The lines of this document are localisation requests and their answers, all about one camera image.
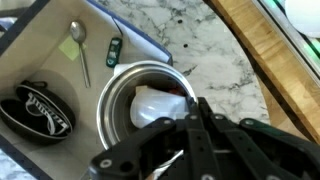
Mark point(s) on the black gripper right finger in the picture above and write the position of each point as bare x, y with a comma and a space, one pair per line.
253, 150

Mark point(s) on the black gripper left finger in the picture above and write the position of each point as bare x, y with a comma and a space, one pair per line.
196, 143

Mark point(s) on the silver metal cup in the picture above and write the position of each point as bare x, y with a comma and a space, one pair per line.
115, 110

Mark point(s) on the blue cardboard box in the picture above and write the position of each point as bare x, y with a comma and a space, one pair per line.
43, 63

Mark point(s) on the white lamp shade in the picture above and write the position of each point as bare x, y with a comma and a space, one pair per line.
305, 16

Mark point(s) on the white striped band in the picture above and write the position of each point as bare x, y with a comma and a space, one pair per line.
46, 111

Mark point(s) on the silver metal spoon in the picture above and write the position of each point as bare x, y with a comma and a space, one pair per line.
80, 43

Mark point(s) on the yellow sticky note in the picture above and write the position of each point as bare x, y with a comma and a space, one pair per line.
69, 49

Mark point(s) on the green lit metal rail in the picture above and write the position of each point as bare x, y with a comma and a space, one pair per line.
293, 43

